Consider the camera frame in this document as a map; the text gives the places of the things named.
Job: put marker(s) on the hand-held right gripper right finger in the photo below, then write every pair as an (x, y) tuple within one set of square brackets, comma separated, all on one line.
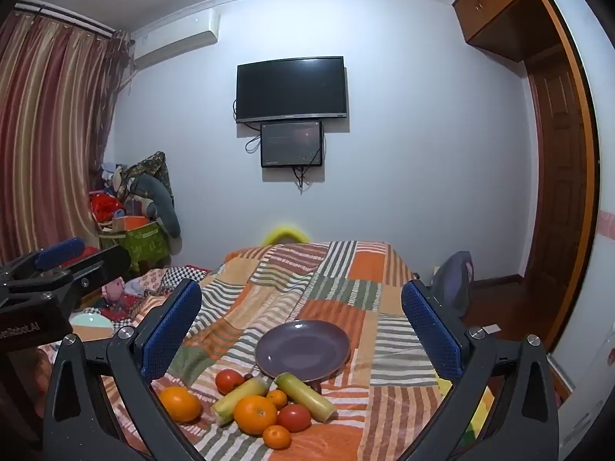
[(432, 326)]

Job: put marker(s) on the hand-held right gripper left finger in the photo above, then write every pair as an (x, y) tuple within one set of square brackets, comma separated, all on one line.
[(173, 326)]

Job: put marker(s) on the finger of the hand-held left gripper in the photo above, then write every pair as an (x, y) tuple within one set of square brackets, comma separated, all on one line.
[(103, 264), (60, 251)]

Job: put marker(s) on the large orange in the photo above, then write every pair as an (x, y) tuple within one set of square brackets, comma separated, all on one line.
[(180, 404), (254, 415)]

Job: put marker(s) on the red tomato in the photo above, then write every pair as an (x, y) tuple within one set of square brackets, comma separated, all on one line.
[(229, 381), (294, 418)]

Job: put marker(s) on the corn cob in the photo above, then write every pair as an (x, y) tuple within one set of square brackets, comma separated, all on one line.
[(240, 396), (305, 394)]

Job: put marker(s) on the small tangerine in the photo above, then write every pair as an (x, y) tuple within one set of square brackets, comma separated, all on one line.
[(277, 397), (277, 437)]

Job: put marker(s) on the purple plate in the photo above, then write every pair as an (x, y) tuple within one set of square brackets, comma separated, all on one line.
[(302, 348)]

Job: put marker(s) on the pink toy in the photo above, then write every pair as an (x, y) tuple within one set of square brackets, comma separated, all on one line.
[(114, 290)]

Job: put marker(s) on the green patterned storage box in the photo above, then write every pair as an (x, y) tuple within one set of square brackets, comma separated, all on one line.
[(144, 245)]

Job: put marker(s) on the grey purple backpack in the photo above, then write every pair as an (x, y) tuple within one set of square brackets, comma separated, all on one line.
[(454, 283)]

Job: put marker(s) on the checkered cloth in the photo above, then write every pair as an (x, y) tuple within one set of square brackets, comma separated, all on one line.
[(185, 272)]

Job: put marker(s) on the red plastic bag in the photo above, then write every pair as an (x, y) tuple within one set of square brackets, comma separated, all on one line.
[(105, 207)]

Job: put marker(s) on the round teal white dish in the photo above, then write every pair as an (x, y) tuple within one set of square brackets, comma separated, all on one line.
[(91, 326)]

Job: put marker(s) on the grey plush toy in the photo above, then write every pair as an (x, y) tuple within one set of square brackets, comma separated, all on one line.
[(161, 201)]

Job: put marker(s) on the patterned cushion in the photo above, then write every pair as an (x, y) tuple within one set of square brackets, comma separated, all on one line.
[(151, 163)]

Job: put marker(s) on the striped curtain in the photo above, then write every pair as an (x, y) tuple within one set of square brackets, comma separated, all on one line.
[(48, 129)]

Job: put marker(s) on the striped patchwork blanket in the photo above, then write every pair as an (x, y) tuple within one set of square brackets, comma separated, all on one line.
[(307, 288)]

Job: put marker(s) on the yellow chair back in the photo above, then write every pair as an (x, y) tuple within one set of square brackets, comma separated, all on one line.
[(283, 233)]

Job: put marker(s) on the brown wooden door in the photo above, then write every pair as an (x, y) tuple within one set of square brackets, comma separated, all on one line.
[(559, 177)]

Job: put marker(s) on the white air conditioner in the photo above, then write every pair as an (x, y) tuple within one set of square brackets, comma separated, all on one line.
[(175, 41)]

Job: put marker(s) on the wooden overhead cabinet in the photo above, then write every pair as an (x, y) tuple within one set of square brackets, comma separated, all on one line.
[(499, 5)]

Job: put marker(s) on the small wall monitor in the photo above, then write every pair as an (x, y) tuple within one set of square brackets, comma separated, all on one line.
[(291, 144)]

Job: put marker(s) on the curtain rail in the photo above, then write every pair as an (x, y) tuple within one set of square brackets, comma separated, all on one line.
[(67, 18)]

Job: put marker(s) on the wall-mounted television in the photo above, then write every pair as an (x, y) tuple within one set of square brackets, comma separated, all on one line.
[(291, 89)]

